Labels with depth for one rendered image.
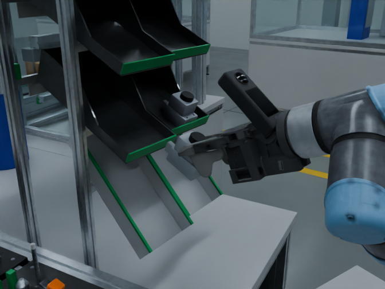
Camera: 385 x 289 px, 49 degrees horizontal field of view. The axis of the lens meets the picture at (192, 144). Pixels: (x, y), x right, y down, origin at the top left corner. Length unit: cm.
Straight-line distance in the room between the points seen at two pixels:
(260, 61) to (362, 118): 433
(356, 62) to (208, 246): 356
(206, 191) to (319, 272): 157
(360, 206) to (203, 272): 61
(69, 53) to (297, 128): 41
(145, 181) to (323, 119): 49
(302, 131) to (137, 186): 45
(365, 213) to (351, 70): 405
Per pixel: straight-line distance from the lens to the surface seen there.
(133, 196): 91
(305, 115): 58
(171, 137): 84
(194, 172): 73
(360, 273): 111
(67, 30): 77
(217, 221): 122
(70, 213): 131
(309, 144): 58
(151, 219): 91
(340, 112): 56
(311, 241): 277
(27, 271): 92
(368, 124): 53
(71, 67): 78
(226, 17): 1037
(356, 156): 51
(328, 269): 257
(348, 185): 50
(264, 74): 485
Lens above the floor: 150
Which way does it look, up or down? 21 degrees down
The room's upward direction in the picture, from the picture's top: straight up
